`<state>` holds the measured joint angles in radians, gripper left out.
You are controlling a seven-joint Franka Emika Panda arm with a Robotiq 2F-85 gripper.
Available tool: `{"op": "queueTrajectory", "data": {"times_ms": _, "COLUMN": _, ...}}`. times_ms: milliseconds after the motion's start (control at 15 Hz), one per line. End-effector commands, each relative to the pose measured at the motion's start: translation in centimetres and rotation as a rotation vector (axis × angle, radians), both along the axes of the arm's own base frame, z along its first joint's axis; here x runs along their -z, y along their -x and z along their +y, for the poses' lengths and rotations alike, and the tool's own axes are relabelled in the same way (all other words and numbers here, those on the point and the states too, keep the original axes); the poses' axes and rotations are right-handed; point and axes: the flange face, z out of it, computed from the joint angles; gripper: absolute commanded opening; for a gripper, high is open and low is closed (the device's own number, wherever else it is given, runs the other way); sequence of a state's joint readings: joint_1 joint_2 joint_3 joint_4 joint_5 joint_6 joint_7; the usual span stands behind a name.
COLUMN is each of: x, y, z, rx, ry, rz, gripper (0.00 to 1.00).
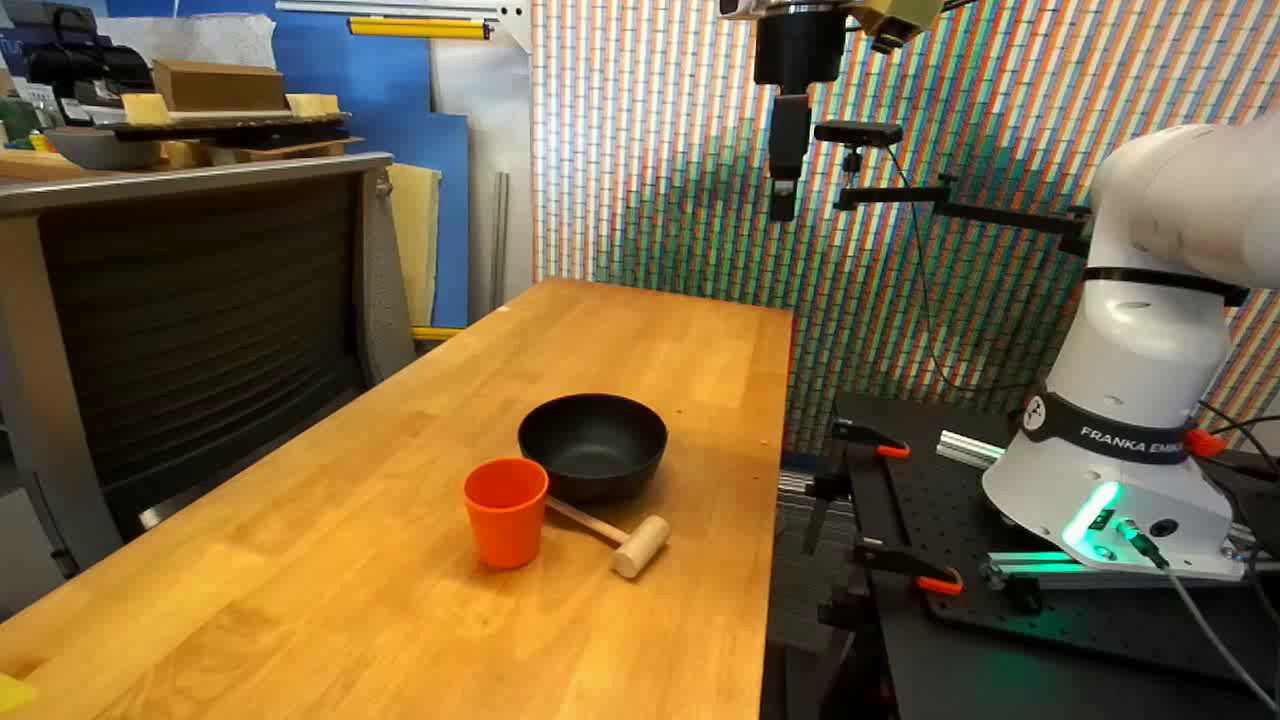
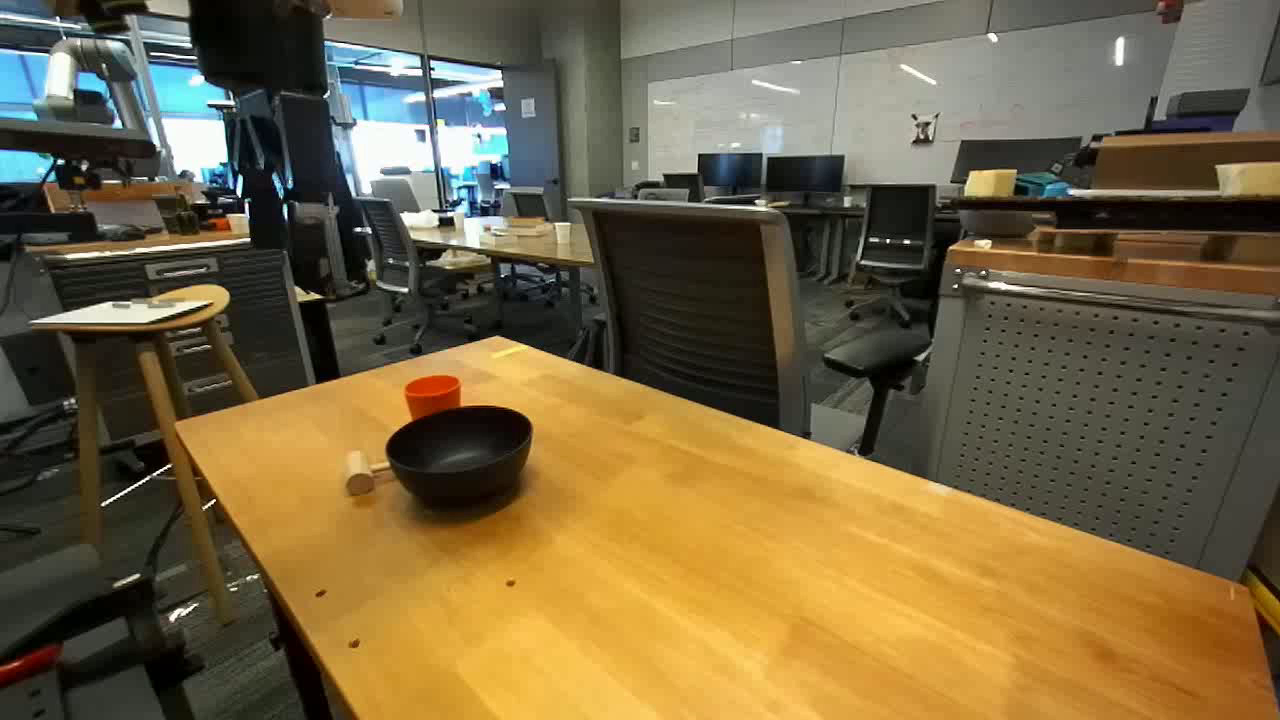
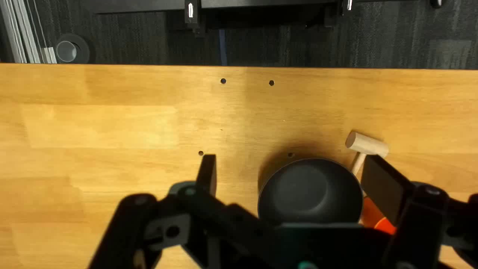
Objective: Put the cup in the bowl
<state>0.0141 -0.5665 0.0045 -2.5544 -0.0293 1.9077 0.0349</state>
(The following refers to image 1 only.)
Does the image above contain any red clamp handle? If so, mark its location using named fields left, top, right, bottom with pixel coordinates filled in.
left=1179, top=424, right=1233, bottom=466

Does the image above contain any black camera on stand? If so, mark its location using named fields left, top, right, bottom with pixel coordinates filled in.
left=811, top=116, right=906, bottom=154

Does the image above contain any blue board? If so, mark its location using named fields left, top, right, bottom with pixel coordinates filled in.
left=104, top=0, right=479, bottom=333

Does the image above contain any small wooden mallet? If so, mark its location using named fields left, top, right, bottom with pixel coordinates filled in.
left=544, top=495, right=676, bottom=584

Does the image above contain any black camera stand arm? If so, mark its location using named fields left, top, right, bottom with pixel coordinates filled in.
left=830, top=146, right=1095, bottom=260

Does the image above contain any pale yellow foam panel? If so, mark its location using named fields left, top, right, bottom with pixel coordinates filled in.
left=385, top=161, right=443, bottom=333

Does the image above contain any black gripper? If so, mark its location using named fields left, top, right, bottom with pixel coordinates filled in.
left=752, top=5, right=853, bottom=228

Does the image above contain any silver metal bar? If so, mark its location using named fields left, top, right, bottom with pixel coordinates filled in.
left=931, top=424, right=1006, bottom=471

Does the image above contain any black clamp with orange handle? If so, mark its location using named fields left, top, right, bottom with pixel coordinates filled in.
left=847, top=534, right=968, bottom=610
left=801, top=416, right=918, bottom=554

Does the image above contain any yellowish wrist camera box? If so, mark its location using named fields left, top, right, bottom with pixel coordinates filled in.
left=853, top=0, right=951, bottom=56

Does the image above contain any orange plastic cup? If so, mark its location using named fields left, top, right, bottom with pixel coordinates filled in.
left=459, top=455, right=550, bottom=575

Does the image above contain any brown cardboard box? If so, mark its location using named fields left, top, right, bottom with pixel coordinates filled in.
left=149, top=56, right=290, bottom=119

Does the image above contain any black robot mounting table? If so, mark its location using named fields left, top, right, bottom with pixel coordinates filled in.
left=811, top=388, right=1280, bottom=720

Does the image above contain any grey cable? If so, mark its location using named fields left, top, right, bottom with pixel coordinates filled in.
left=1128, top=519, right=1280, bottom=717

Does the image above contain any black bowl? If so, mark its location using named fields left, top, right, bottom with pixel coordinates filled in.
left=515, top=392, right=673, bottom=509

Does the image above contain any yellow bar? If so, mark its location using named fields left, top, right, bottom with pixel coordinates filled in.
left=345, top=14, right=494, bottom=44

